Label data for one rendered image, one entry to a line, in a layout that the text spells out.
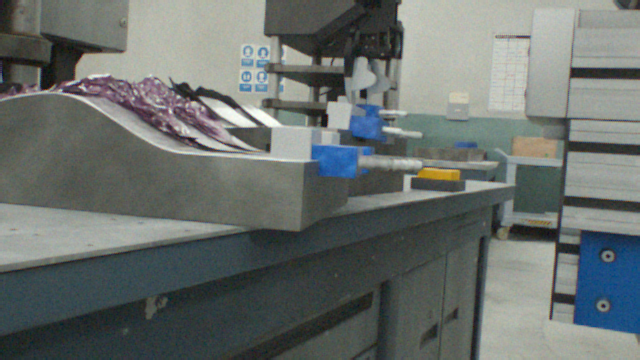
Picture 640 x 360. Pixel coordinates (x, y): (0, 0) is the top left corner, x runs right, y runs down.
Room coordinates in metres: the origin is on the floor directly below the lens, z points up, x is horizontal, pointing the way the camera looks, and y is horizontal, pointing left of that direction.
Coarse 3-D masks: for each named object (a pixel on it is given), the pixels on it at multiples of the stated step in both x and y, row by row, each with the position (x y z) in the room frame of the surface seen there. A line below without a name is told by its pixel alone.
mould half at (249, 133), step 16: (224, 112) 0.99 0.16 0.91; (256, 112) 1.10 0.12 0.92; (224, 128) 0.85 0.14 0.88; (240, 128) 0.84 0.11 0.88; (256, 128) 0.82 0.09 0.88; (320, 128) 0.78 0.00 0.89; (256, 144) 0.82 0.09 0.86; (352, 144) 0.81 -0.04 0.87; (368, 144) 0.86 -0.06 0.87; (384, 144) 0.91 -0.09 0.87; (400, 144) 0.97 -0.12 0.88; (368, 176) 0.87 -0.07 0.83; (384, 176) 0.92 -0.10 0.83; (400, 176) 0.98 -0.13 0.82; (352, 192) 0.82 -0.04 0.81; (368, 192) 0.87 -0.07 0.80; (384, 192) 0.92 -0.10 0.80
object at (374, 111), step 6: (342, 96) 1.14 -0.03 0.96; (342, 102) 1.14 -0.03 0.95; (354, 102) 1.13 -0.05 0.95; (360, 102) 1.15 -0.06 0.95; (366, 108) 1.12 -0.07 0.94; (372, 108) 1.11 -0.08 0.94; (378, 108) 1.12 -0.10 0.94; (384, 108) 1.15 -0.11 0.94; (366, 114) 1.12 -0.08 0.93; (372, 114) 1.11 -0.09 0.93; (378, 114) 1.12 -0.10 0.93; (384, 114) 1.12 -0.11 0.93; (390, 114) 1.11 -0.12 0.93; (396, 114) 1.11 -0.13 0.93; (402, 114) 1.10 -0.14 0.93; (408, 114) 1.11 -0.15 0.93
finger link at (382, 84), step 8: (368, 64) 1.17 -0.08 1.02; (376, 64) 1.16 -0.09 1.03; (376, 72) 1.17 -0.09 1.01; (376, 80) 1.17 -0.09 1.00; (384, 80) 1.16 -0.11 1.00; (368, 88) 1.18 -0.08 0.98; (376, 88) 1.17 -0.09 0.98; (384, 88) 1.17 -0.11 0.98; (360, 96) 1.18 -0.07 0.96; (368, 96) 1.18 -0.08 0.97; (368, 104) 1.18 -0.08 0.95
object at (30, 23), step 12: (12, 0) 1.20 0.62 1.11; (24, 0) 1.20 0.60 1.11; (36, 0) 1.22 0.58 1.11; (12, 12) 1.20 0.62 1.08; (24, 12) 1.20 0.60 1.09; (36, 12) 1.22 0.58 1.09; (12, 24) 1.20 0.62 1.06; (24, 24) 1.20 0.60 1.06; (36, 24) 1.22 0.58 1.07; (12, 72) 1.20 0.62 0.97; (24, 72) 1.20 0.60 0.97; (36, 72) 1.23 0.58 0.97
